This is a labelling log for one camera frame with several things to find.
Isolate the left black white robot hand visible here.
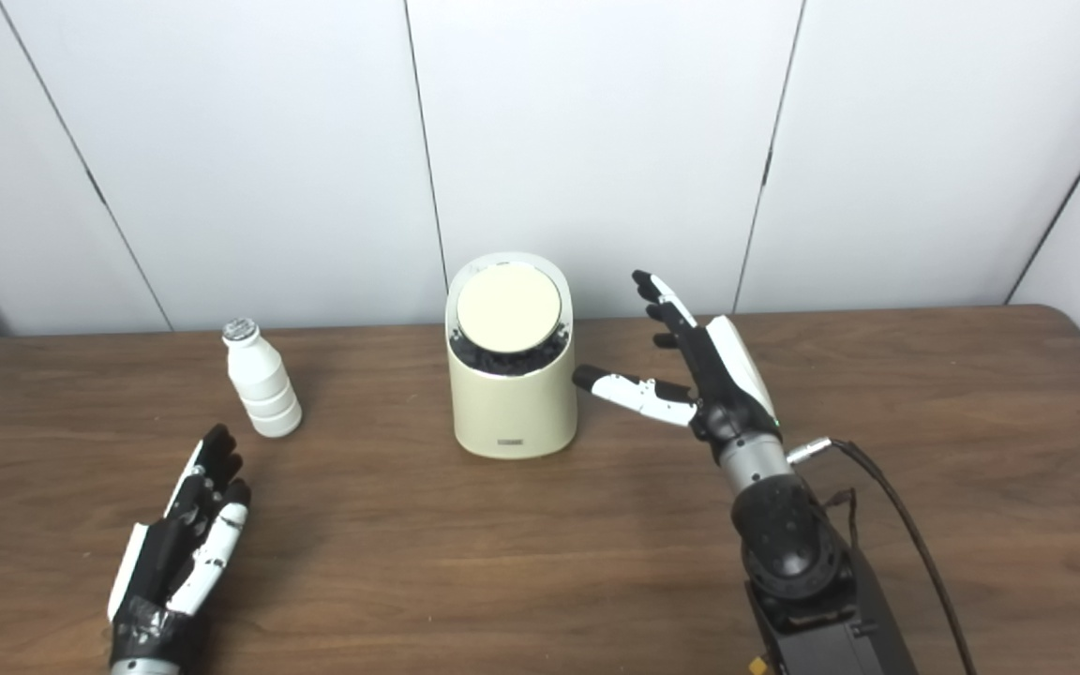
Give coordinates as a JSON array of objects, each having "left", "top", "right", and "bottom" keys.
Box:
[{"left": 107, "top": 424, "right": 252, "bottom": 668}]

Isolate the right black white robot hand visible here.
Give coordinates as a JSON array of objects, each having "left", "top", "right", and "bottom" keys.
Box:
[{"left": 573, "top": 270, "right": 782, "bottom": 451}]

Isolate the small white plastic bottle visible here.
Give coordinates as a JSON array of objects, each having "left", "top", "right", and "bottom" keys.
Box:
[{"left": 222, "top": 319, "right": 303, "bottom": 439}]

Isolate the cream-colored lidded bin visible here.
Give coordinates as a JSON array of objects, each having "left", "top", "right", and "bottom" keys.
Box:
[{"left": 445, "top": 251, "right": 578, "bottom": 460}]

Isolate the black bin liner bag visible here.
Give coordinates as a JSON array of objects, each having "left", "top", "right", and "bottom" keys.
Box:
[{"left": 451, "top": 323, "right": 571, "bottom": 378}]

